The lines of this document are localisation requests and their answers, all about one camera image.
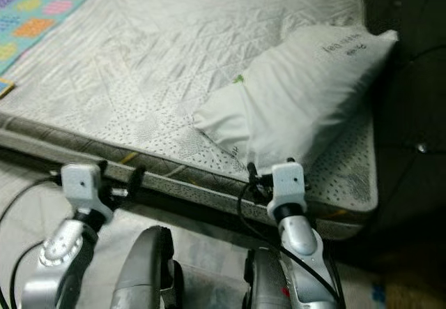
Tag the white pillow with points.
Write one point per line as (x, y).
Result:
(293, 93)

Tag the colourful children's board book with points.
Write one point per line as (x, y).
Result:
(5, 87)

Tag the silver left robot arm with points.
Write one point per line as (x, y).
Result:
(52, 267)

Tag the dark bed base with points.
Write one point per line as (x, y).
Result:
(202, 208)

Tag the grey robot left leg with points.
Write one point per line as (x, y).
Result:
(146, 270)

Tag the grey robot leg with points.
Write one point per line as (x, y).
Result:
(266, 284)
(146, 270)

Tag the grey robot right leg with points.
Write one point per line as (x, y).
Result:
(266, 284)

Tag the grey quilted mattress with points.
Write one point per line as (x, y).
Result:
(139, 51)

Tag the black tufted headboard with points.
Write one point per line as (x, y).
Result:
(411, 114)

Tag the teal sheet with coloured shapes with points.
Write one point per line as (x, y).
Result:
(42, 9)

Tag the brown floor mat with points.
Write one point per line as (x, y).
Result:
(414, 291)

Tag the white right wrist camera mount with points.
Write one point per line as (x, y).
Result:
(287, 187)

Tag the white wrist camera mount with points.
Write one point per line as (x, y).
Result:
(287, 187)
(83, 187)

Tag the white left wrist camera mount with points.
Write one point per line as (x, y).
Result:
(83, 187)

